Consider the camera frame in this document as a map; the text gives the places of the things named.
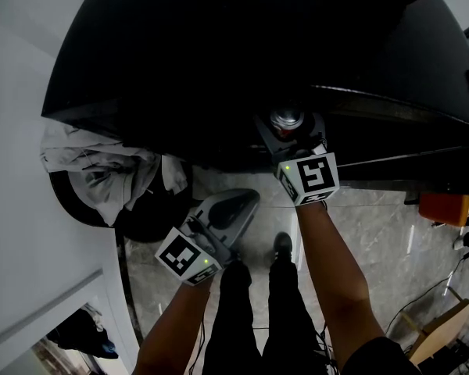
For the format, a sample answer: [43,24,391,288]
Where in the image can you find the person's left forearm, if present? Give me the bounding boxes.
[131,273,213,375]

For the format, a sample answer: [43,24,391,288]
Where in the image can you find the person's right forearm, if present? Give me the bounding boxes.
[295,199,387,371]

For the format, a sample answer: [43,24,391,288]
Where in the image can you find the person's black sleeve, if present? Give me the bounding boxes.
[340,336,421,375]

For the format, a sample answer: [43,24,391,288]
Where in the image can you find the person's black shoe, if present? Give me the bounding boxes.
[272,231,295,266]

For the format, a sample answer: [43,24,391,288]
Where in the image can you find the orange box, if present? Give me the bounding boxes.
[419,193,469,228]

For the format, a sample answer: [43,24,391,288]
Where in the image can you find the silver drink can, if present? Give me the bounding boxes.
[268,107,306,141]

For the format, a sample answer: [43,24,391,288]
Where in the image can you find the black round basket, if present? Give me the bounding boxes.
[48,152,195,245]

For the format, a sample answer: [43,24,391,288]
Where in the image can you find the black fridge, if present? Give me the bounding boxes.
[41,0,469,206]

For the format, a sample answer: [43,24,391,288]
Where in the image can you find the pile of white cloth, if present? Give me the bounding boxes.
[38,122,189,228]

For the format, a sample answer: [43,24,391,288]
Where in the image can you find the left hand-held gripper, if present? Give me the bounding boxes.
[154,187,261,288]

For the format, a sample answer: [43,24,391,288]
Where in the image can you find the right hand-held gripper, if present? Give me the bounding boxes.
[253,112,341,207]

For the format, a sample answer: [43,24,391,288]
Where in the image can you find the person's black trousers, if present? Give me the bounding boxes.
[201,259,339,375]

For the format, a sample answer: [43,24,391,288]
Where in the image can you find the white cabinet with glass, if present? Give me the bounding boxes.
[0,266,142,375]

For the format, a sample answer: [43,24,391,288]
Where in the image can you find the black floor cable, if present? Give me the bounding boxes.
[383,251,469,338]

